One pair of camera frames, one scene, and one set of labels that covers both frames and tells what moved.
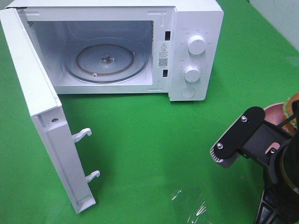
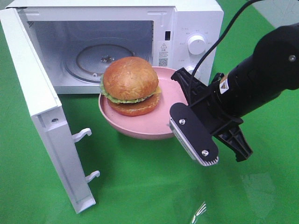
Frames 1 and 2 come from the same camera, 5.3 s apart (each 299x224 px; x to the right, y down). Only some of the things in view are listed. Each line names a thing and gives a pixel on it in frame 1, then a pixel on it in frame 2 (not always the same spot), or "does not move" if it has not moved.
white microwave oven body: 174,47 does not move
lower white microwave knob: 192,73 does not move
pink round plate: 274,113 to 156,124
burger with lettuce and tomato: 291,126 to 131,86
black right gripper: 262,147 to 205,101
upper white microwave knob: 196,45 does not move
